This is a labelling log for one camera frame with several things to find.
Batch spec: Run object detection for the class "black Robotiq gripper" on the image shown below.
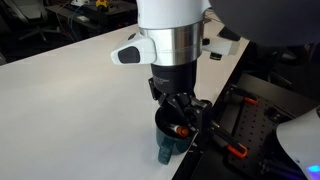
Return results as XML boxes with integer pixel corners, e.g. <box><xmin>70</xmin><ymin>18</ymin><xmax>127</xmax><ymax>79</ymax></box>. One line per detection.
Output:
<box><xmin>147</xmin><ymin>61</ymin><xmax>214</xmax><ymax>134</ymax></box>

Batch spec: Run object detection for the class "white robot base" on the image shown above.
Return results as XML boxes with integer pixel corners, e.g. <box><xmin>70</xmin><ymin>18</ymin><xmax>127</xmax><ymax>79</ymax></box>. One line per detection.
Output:
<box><xmin>275</xmin><ymin>105</ymin><xmax>320</xmax><ymax>180</ymax></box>

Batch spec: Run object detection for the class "yellow tool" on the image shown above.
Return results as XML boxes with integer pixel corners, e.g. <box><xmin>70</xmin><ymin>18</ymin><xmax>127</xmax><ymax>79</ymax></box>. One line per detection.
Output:
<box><xmin>95</xmin><ymin>0</ymin><xmax>109</xmax><ymax>9</ymax></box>

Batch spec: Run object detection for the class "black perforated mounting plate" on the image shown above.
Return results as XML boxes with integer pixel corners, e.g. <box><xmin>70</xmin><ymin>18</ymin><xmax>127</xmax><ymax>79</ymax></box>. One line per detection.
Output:
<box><xmin>227</xmin><ymin>94</ymin><xmax>298</xmax><ymax>179</ymax></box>

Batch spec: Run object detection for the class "black desk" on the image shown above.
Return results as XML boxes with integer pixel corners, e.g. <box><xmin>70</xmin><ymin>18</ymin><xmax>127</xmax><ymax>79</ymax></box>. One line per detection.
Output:
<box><xmin>44</xmin><ymin>0</ymin><xmax>139</xmax><ymax>38</ymax></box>

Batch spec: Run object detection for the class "black office chair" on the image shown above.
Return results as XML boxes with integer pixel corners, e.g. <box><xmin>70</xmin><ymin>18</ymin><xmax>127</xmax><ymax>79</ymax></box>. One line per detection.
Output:
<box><xmin>248</xmin><ymin>41</ymin><xmax>320</xmax><ymax>101</ymax></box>

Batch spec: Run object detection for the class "dark office chair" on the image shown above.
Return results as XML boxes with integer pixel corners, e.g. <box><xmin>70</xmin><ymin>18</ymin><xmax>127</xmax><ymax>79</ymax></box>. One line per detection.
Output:
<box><xmin>0</xmin><ymin>0</ymin><xmax>63</xmax><ymax>43</ymax></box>

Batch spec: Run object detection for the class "dark teal mug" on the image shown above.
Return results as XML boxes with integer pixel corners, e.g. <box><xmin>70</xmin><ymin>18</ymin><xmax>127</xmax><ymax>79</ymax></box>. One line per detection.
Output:
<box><xmin>154</xmin><ymin>106</ymin><xmax>198</xmax><ymax>166</ymax></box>

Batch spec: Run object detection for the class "orange capped marker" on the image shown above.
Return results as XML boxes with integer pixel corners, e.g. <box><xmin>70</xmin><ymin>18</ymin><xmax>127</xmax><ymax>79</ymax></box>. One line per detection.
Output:
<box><xmin>165</xmin><ymin>123</ymin><xmax>190</xmax><ymax>138</ymax></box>

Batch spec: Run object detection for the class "orange handled black clamp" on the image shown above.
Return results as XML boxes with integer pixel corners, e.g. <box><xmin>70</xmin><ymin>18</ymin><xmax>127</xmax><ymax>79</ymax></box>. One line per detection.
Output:
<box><xmin>226</xmin><ymin>84</ymin><xmax>260</xmax><ymax>107</ymax></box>
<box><xmin>209</xmin><ymin>120</ymin><xmax>249</xmax><ymax>160</ymax></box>

